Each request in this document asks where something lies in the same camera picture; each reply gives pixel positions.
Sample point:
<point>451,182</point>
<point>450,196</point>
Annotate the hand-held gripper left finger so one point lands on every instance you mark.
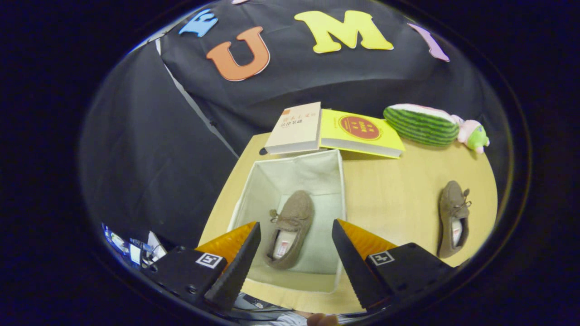
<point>235,267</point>

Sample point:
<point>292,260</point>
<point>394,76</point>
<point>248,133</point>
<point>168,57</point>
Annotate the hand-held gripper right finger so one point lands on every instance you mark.
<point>355,267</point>

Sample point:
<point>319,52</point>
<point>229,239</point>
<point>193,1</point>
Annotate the brown suede shoe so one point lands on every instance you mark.
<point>451,199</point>
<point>297,208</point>

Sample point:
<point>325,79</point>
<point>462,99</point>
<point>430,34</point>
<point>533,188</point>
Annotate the pale fabric storage box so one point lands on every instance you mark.
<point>317,181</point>

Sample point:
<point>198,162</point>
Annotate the pile of blue white items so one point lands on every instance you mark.
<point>135,252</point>

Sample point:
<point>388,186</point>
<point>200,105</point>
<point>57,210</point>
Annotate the yellow book with red circle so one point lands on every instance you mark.
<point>362,131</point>

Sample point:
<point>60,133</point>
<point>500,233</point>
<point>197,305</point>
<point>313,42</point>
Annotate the beige paperback book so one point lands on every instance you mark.
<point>297,127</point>

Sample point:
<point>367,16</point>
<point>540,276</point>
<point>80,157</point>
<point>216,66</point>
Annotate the watermelon slice plush toy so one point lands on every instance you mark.
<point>421,124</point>

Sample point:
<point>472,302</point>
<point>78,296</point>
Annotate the pink and green plush toy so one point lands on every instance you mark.
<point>476,135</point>

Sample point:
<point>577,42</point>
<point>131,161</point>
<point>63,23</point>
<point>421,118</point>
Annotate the black backdrop cloth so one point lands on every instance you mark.
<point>308,77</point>

